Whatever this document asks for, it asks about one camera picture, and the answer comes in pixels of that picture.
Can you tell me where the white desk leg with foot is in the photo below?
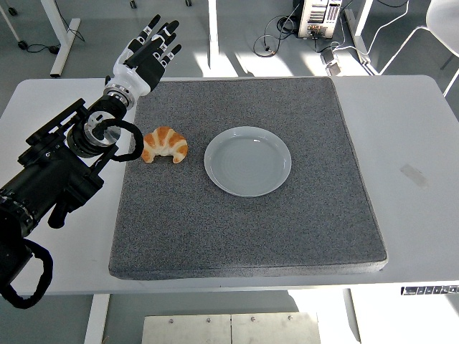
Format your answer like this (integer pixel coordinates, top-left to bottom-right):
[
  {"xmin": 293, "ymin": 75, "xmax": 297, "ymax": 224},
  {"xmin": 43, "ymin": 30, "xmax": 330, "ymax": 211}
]
[
  {"xmin": 40, "ymin": 0, "xmax": 82, "ymax": 78},
  {"xmin": 343, "ymin": 0, "xmax": 376, "ymax": 76}
]

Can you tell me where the white chair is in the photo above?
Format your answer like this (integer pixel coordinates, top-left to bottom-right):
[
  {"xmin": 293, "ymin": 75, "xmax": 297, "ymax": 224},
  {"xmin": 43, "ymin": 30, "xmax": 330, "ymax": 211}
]
[{"xmin": 367, "ymin": 0, "xmax": 459, "ymax": 98}]

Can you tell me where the black cable with adapter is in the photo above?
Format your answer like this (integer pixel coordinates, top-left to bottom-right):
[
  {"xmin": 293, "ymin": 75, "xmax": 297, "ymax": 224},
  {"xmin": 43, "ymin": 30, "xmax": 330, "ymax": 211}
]
[{"xmin": 27, "ymin": 42, "xmax": 61, "ymax": 55}]

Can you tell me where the black floor cable bundle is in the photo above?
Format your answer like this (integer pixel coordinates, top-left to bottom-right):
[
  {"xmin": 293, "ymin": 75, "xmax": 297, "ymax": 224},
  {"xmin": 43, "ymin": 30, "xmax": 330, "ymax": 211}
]
[{"xmin": 253, "ymin": 6, "xmax": 301, "ymax": 57}]

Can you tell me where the grey power adapter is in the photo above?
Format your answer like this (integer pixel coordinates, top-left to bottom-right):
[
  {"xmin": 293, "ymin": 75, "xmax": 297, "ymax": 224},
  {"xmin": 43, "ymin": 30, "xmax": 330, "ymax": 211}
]
[{"xmin": 321, "ymin": 49, "xmax": 341, "ymax": 76}]

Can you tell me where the grey metal plate with screws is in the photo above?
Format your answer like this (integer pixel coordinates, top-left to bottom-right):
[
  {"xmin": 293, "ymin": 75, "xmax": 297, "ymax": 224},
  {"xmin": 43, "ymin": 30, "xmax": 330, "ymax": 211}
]
[{"xmin": 141, "ymin": 311, "xmax": 322, "ymax": 344}]

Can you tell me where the white table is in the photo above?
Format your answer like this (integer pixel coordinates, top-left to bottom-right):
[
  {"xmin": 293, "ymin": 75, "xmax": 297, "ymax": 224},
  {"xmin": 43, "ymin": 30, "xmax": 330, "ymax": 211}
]
[{"xmin": 0, "ymin": 74, "xmax": 459, "ymax": 297}]

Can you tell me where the golden croissant bread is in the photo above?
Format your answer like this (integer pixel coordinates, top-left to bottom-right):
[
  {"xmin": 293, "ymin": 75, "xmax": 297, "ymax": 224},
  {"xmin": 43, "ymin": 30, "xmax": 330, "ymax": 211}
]
[{"xmin": 141, "ymin": 125, "xmax": 189, "ymax": 165}]

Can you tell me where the thin white leg with caster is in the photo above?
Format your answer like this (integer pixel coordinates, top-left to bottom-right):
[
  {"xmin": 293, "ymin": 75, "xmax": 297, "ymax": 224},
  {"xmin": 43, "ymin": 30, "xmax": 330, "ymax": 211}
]
[{"xmin": 0, "ymin": 3, "xmax": 29, "ymax": 50}]

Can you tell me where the white table leg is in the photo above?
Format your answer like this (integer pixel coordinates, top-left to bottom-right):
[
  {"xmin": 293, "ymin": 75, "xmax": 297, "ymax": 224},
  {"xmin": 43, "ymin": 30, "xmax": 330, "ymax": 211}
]
[
  {"xmin": 83, "ymin": 293, "xmax": 111, "ymax": 344},
  {"xmin": 342, "ymin": 288, "xmax": 362, "ymax": 344}
]

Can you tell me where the white computer case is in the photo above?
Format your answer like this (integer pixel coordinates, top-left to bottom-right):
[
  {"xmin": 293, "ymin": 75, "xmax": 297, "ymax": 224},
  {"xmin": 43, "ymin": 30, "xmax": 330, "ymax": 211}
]
[{"xmin": 297, "ymin": 0, "xmax": 341, "ymax": 39}]

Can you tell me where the clear tape piece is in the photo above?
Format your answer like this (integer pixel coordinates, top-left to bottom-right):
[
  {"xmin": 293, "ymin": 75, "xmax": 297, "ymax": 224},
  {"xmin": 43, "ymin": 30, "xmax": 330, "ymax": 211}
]
[{"xmin": 399, "ymin": 163, "xmax": 430, "ymax": 190}]

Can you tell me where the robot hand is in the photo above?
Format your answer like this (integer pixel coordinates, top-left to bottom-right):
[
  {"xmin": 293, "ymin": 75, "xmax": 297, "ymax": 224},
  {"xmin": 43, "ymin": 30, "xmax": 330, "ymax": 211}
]
[{"xmin": 105, "ymin": 14, "xmax": 183, "ymax": 98}]

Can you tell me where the grey speckled mat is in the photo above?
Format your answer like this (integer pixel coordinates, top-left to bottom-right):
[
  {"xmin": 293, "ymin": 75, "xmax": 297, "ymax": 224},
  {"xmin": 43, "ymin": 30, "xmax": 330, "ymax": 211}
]
[{"xmin": 108, "ymin": 76, "xmax": 388, "ymax": 282}]

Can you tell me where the grey round plate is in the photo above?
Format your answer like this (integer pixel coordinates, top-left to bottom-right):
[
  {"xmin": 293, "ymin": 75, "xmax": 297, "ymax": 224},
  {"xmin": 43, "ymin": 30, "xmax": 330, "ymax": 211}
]
[{"xmin": 203, "ymin": 125, "xmax": 293, "ymax": 199}]

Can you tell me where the table control panel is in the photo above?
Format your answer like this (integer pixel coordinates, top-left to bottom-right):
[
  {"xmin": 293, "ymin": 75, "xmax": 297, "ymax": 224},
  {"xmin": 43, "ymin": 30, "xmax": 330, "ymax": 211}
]
[{"xmin": 400, "ymin": 285, "xmax": 459, "ymax": 297}]

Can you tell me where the white upright post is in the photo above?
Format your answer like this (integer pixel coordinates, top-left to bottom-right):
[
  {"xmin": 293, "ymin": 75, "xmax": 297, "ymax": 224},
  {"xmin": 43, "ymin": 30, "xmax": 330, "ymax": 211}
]
[{"xmin": 207, "ymin": 0, "xmax": 219, "ymax": 70}]

